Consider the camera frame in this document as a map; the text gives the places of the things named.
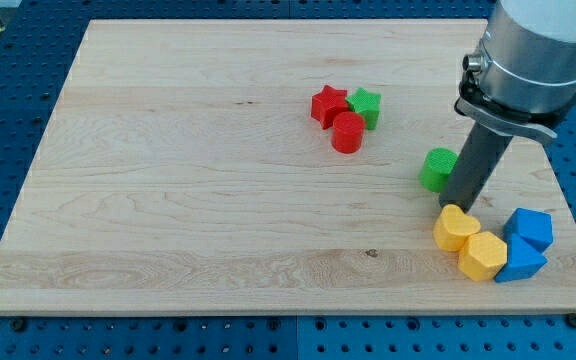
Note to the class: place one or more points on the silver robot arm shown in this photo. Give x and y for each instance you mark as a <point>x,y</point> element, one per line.
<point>520,80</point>

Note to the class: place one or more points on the red star block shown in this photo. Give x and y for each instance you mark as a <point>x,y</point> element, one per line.
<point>327,104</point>

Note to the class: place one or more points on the green star block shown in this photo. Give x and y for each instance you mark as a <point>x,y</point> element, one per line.
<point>366,104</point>

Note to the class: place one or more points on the red cylinder block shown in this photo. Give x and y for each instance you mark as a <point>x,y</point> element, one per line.
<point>348,130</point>

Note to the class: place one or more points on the wooden board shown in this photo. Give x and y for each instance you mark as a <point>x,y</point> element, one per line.
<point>181,174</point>

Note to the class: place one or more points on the green cylinder block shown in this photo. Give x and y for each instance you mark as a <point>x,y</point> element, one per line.
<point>437,168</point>

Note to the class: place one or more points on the yellow heart block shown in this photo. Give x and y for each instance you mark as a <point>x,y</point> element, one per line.
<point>453,227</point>

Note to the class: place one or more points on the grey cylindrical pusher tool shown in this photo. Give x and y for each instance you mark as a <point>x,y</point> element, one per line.
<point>476,162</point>

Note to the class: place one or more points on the yellow hexagon block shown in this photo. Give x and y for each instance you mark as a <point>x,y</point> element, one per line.
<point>482,256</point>

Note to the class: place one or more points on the blue triangle block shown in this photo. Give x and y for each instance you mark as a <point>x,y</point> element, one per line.
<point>523,260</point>

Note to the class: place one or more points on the blue cube block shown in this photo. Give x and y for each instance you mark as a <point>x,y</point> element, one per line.
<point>534,227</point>

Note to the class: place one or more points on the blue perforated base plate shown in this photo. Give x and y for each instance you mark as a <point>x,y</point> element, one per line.
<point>37,48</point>

